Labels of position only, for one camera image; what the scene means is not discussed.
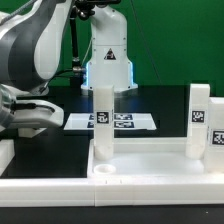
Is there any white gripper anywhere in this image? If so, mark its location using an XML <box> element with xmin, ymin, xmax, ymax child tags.
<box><xmin>9</xmin><ymin>100</ymin><xmax>64</xmax><ymax>129</ymax></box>

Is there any white desk top tray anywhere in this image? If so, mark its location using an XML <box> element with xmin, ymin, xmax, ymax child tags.
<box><xmin>87</xmin><ymin>137</ymin><xmax>224</xmax><ymax>177</ymax></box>

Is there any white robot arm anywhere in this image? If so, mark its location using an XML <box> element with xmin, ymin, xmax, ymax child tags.
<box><xmin>0</xmin><ymin>0</ymin><xmax>138</xmax><ymax>132</ymax></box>

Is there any fiducial marker sheet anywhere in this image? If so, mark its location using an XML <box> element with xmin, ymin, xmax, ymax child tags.
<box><xmin>64</xmin><ymin>113</ymin><xmax>156</xmax><ymax>130</ymax></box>

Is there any white left fence block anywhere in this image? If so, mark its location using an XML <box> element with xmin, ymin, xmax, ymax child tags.
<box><xmin>0</xmin><ymin>140</ymin><xmax>15</xmax><ymax>176</ymax></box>

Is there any white front fence bar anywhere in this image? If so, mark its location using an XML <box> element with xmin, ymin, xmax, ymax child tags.
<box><xmin>0</xmin><ymin>175</ymin><xmax>224</xmax><ymax>207</ymax></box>

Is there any black cable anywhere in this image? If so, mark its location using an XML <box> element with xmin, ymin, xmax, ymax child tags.
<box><xmin>49</xmin><ymin>68</ymin><xmax>75</xmax><ymax>83</ymax></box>

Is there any black camera stand pole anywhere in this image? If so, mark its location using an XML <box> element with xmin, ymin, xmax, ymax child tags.
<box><xmin>69</xmin><ymin>0</ymin><xmax>121</xmax><ymax>88</ymax></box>

